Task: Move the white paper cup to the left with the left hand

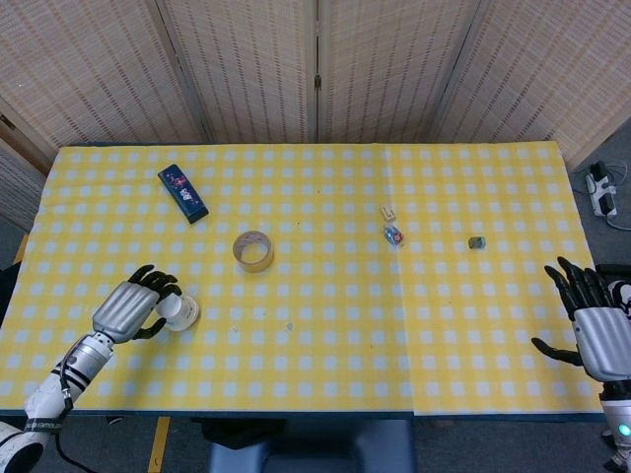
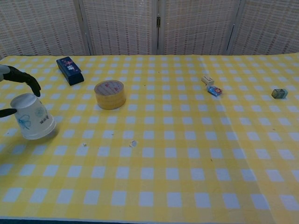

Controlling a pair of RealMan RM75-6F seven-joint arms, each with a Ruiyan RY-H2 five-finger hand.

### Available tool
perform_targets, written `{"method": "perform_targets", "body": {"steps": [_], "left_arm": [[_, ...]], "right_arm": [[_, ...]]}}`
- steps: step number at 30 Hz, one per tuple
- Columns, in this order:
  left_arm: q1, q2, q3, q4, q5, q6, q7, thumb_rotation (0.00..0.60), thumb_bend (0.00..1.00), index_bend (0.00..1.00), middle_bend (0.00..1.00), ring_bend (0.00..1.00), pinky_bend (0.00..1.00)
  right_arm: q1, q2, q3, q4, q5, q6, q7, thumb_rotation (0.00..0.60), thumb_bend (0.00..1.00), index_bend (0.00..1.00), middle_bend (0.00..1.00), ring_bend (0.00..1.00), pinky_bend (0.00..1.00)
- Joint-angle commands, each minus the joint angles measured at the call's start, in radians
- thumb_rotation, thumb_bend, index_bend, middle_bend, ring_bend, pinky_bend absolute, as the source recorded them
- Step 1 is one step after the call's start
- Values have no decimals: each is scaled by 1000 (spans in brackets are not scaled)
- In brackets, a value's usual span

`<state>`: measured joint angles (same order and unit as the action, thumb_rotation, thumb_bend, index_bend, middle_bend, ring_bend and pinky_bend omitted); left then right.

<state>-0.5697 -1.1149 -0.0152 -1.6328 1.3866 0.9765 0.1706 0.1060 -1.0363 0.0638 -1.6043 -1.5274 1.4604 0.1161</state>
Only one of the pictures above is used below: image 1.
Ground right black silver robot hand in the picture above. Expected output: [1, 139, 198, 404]
[530, 255, 631, 383]

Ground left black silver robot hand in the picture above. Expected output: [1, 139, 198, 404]
[91, 264, 180, 345]

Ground white paper cup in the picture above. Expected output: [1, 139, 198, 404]
[177, 295, 201, 331]
[156, 293, 187, 330]

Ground black white sneaker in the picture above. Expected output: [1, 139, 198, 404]
[606, 279, 631, 321]

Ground dark blue printed box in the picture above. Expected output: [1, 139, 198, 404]
[157, 163, 210, 226]

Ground yellow checked tablecloth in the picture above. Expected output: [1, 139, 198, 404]
[382, 141, 606, 416]
[0, 143, 416, 413]

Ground yellow floor tape strip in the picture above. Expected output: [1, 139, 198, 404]
[147, 416, 172, 473]

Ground clear tape roll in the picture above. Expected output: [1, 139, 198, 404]
[232, 230, 275, 274]

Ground white power strip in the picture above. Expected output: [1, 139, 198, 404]
[585, 162, 620, 219]

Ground woven folding screen panel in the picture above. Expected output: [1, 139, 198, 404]
[432, 0, 631, 169]
[315, 0, 483, 145]
[0, 0, 211, 162]
[155, 0, 322, 145]
[0, 112, 61, 234]

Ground small wrapped candy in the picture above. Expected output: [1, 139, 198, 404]
[382, 224, 406, 249]

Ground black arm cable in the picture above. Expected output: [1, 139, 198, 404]
[52, 362, 98, 473]

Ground white power cable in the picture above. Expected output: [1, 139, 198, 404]
[604, 164, 631, 232]

